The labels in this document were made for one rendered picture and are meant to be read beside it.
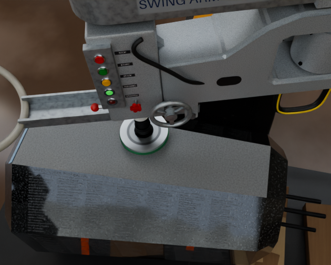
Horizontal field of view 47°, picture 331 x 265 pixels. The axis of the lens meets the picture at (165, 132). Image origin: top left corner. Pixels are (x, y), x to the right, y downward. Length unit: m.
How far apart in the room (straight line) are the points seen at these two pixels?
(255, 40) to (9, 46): 2.71
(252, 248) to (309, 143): 1.24
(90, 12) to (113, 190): 0.85
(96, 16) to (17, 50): 2.51
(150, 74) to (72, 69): 2.03
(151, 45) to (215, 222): 0.83
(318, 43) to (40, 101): 1.04
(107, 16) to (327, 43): 0.68
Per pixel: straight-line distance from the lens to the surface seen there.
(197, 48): 1.24
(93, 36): 1.10
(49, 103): 1.59
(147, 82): 1.24
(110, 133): 1.75
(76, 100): 1.57
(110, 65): 1.15
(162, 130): 1.66
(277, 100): 1.60
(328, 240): 2.40
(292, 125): 2.80
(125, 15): 1.04
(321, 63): 1.37
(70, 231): 1.81
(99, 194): 1.69
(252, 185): 1.61
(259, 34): 1.18
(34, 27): 3.68
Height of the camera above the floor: 2.27
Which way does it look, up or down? 58 degrees down
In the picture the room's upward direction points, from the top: 7 degrees counter-clockwise
